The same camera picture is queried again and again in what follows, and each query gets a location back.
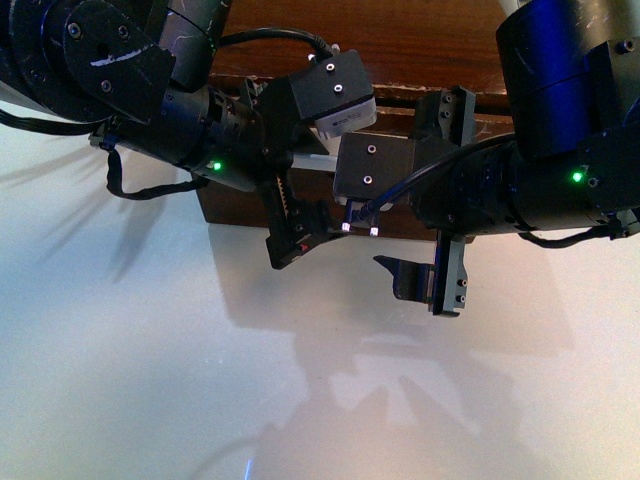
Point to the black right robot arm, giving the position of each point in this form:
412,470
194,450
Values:
569,171

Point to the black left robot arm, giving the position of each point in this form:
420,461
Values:
135,74

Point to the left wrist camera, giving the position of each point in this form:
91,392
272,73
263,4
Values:
336,95

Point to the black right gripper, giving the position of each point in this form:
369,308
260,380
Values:
469,197

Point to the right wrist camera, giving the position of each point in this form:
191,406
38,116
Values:
367,166

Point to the brown wooden drawer cabinet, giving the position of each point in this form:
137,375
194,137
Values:
409,48

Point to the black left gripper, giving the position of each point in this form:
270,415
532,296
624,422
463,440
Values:
245,142

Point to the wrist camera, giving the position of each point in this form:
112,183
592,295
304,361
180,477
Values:
367,166
336,95

